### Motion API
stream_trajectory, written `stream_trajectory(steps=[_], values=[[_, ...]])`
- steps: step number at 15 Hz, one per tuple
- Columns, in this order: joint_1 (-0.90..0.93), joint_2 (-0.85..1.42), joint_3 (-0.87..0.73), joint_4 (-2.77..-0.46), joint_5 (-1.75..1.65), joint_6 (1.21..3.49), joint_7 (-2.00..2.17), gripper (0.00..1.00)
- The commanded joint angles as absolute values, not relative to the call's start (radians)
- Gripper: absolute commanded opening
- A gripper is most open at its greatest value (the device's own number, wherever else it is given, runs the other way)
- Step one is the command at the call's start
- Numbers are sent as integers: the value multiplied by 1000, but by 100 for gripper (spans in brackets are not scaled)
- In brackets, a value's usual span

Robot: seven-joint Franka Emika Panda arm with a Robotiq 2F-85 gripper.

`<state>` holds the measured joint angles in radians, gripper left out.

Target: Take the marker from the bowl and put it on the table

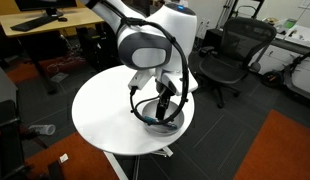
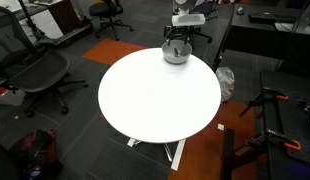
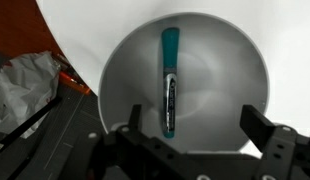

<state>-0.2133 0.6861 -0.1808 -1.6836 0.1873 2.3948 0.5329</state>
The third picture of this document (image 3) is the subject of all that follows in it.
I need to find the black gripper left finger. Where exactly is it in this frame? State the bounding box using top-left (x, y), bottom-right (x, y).
top-left (128, 104), bottom-right (143, 132)

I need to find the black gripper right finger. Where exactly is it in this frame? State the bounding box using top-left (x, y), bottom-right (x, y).
top-left (239, 104), bottom-right (276, 154)

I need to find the teal marker pen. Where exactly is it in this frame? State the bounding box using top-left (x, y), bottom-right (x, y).
top-left (160, 27), bottom-right (181, 139)

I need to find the white bowl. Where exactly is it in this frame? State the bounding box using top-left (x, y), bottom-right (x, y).
top-left (97, 12), bottom-right (271, 153)

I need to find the black flat strip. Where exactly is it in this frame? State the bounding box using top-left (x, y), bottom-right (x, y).
top-left (0, 96), bottom-right (63, 154)

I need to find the white plastic bag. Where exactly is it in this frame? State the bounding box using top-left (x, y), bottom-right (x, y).
top-left (0, 50), bottom-right (62, 139)

